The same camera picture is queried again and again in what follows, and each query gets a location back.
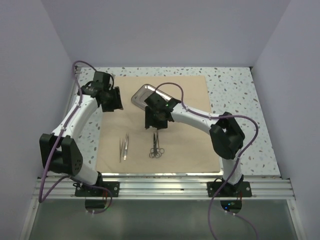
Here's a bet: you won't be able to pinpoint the steel instrument tray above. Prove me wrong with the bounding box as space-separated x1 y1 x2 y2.
131 84 173 111

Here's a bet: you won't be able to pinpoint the steel surgical scissors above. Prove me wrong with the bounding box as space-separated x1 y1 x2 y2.
154 130 165 158

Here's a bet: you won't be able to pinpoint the steel forceps with rings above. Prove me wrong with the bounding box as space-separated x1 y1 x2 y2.
149 133 158 158

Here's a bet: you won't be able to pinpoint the beige surgical cloth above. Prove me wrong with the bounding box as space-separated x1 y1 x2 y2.
96 75 220 174

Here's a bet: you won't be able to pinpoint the steel tweezers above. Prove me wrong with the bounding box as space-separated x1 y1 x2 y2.
119 138 123 163
123 133 129 161

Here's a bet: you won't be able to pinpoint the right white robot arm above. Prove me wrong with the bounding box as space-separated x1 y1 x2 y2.
144 103 245 197

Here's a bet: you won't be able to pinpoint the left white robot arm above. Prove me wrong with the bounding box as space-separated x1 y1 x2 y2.
39 86 123 197

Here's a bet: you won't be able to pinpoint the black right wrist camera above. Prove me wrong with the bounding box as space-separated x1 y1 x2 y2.
144 92 181 112

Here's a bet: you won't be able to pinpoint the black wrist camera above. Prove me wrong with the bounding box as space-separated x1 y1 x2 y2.
93 71 115 90
144 92 181 112

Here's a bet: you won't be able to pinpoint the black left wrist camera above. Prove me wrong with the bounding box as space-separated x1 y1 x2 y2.
93 71 115 90

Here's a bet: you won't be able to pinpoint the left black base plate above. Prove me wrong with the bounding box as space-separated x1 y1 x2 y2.
73 181 120 198

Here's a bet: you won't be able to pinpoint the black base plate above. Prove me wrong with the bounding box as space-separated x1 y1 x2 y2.
206 177 253 198
73 181 120 198

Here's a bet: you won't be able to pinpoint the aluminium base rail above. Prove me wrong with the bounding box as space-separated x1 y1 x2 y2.
33 174 293 201

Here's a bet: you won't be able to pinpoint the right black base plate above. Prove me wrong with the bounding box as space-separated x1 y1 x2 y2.
206 177 253 198

